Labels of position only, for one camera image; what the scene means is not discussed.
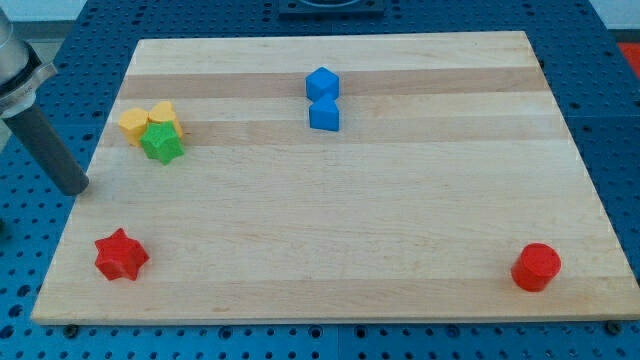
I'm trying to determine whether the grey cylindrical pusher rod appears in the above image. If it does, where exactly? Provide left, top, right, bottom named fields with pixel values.
left=4, top=104, right=89, bottom=196

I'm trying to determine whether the wooden board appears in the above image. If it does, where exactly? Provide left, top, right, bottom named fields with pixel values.
left=32, top=31, right=639, bottom=325

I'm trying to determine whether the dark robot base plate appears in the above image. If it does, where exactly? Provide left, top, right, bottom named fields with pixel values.
left=276, top=0, right=388, bottom=18

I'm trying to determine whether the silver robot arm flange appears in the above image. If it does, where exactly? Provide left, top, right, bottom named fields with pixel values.
left=1, top=11, right=57, bottom=118

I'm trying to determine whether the yellow hexagon block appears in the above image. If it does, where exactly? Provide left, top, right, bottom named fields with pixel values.
left=118, top=107, right=149, bottom=147

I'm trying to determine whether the red star block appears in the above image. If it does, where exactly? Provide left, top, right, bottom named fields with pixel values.
left=94, top=228, right=150, bottom=281

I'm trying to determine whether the blue triangle block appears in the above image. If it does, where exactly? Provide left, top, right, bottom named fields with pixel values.
left=309, top=94, right=340, bottom=132

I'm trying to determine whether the blue cube block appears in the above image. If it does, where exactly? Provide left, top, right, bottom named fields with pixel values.
left=305, top=67, right=340, bottom=101

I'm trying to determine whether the yellow heart block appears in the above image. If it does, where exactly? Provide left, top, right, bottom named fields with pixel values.
left=148, top=100, right=184, bottom=138

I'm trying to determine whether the red cylinder block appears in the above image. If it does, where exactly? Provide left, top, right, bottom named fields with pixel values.
left=511, top=243, right=562, bottom=292

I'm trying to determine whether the green star block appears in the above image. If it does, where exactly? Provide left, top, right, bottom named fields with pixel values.
left=140, top=122, right=184, bottom=165

